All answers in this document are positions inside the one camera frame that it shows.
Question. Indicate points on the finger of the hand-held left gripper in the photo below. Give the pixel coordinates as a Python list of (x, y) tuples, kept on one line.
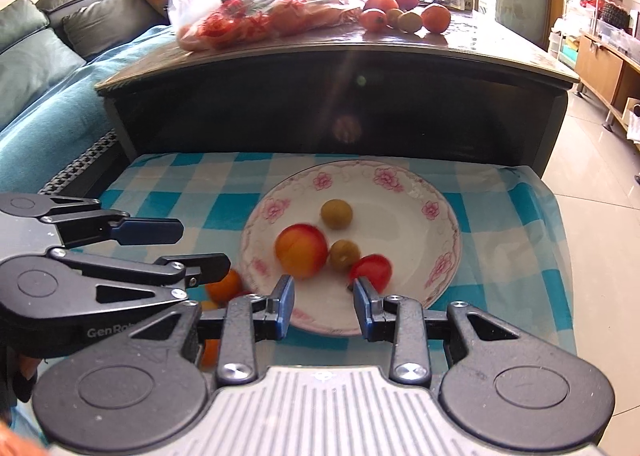
[(150, 232), (210, 266)]

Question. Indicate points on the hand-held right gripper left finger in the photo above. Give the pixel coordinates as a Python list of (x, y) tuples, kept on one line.
[(284, 308)]

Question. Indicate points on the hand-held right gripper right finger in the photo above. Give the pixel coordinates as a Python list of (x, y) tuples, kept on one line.
[(362, 308)]

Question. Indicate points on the orange mandarin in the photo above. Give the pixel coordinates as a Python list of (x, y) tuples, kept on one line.
[(223, 287), (435, 18), (210, 352)]

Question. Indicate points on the brown longan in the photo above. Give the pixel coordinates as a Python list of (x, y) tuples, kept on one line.
[(336, 214), (394, 18), (344, 254)]

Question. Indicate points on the red yellow nectarine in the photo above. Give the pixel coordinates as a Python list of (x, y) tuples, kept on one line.
[(301, 251)]

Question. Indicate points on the white floral plate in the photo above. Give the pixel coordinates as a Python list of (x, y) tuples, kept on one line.
[(390, 226)]

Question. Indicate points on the blue white checked tablecloth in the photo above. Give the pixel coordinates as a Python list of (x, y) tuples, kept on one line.
[(500, 256)]

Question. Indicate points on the dark wooden coffee table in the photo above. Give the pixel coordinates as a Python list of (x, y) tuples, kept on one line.
[(250, 100)]

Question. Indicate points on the grey leather sofa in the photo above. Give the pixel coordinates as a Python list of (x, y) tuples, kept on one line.
[(100, 15)]

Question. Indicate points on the yellowish round fruit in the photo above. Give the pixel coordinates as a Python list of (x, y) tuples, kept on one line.
[(410, 21)]

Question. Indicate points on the white drawer cart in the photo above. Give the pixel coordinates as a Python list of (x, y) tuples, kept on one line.
[(562, 48)]

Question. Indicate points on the white paper bag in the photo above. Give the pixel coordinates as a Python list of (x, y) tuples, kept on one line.
[(634, 118)]

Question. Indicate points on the wooden tv cabinet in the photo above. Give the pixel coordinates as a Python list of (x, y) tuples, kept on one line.
[(600, 65)]

